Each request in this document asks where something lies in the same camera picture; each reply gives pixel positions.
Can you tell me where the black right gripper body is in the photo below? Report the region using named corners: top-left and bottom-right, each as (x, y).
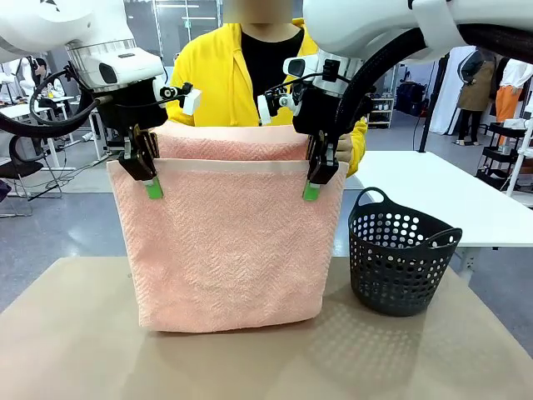
top-left (292, 84), bottom-right (374, 137)

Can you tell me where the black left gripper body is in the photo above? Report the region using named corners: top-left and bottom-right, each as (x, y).
top-left (96, 77), bottom-right (168, 138)

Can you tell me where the pink terry towel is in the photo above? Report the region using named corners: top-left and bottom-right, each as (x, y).
top-left (106, 124), bottom-right (350, 334)

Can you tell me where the dark perforated plastic basket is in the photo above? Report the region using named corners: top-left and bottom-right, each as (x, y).
top-left (347, 187), bottom-right (463, 318)

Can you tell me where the person's left forearm yellow sleeve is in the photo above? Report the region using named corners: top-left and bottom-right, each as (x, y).
top-left (346, 117), bottom-right (370, 178)

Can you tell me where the person's left hand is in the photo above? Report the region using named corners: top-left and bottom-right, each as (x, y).
top-left (335, 132), bottom-right (355, 163)

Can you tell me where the white shoe shelf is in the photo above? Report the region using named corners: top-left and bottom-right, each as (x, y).
top-left (366, 96), bottom-right (396, 129)

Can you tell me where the person in yellow hoodie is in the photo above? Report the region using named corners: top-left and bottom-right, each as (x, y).
top-left (166, 0), bottom-right (370, 178)

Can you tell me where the black luggage bag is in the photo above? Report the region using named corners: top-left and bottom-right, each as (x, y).
top-left (397, 81), bottom-right (429, 116)

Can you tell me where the seated person black white jacket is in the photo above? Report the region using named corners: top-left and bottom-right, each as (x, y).
top-left (28, 57), bottom-right (51, 91)

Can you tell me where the white desk with clutter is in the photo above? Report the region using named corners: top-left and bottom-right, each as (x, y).
top-left (0, 94), bottom-right (77, 172)

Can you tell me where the large white table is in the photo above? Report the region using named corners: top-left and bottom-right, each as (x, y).
top-left (345, 149), bottom-right (533, 287)

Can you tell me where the black office chair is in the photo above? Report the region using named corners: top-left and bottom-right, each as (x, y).
top-left (0, 135), bottom-right (64, 218)

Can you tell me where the tall white reflector panel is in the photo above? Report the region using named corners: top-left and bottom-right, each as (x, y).
top-left (431, 44), bottom-right (480, 135)

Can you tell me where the figure in brown apron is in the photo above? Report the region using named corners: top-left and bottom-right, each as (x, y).
top-left (457, 46), bottom-right (499, 147)

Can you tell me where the black utility cart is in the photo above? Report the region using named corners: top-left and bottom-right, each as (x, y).
top-left (476, 120), bottom-right (533, 193)

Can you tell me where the figure in orange trousers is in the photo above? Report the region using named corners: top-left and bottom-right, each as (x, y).
top-left (495, 57), bottom-right (533, 147)

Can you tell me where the white metal rack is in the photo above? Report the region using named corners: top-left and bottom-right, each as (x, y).
top-left (506, 118), bottom-right (533, 197)

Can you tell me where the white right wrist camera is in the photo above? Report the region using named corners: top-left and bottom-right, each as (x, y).
top-left (257, 82), bottom-right (301, 126)

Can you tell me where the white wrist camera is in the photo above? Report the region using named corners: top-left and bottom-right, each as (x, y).
top-left (257, 82), bottom-right (301, 126)
top-left (153, 82), bottom-right (203, 116)

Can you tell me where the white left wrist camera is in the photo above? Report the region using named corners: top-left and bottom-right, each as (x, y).
top-left (153, 82), bottom-right (203, 116)

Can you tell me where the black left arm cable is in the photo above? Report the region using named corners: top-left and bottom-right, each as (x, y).
top-left (0, 62), bottom-right (116, 138)

